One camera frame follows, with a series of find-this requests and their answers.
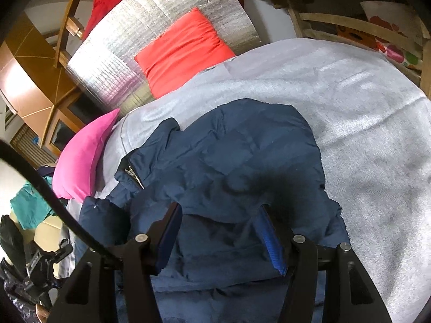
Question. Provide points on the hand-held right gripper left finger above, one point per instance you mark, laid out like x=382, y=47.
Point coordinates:
x=170, y=235

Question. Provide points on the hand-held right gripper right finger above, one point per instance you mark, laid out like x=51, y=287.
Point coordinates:
x=271, y=239

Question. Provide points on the navy puffer jacket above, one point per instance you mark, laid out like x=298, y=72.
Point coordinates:
x=229, y=161

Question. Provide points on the black plastic bag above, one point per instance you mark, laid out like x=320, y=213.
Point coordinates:
x=11, y=242

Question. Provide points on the teal clothing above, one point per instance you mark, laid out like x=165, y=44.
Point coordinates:
x=28, y=205

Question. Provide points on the pink pillow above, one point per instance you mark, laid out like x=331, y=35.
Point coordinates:
x=84, y=154

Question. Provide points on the grey blanket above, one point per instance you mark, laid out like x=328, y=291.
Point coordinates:
x=336, y=107

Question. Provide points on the coral red pillow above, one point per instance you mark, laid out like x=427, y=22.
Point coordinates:
x=181, y=50

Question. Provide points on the wooden cabinet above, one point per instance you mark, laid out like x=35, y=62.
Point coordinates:
x=27, y=84

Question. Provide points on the silver foil insulation mat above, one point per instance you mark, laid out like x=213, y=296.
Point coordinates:
x=141, y=16

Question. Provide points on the spotted colourful paper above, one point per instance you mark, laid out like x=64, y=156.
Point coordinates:
x=390, y=47

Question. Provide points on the wooden shelf rack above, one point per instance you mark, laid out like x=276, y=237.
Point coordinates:
x=323, y=16

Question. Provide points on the curved wooden frame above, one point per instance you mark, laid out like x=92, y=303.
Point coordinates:
x=72, y=10

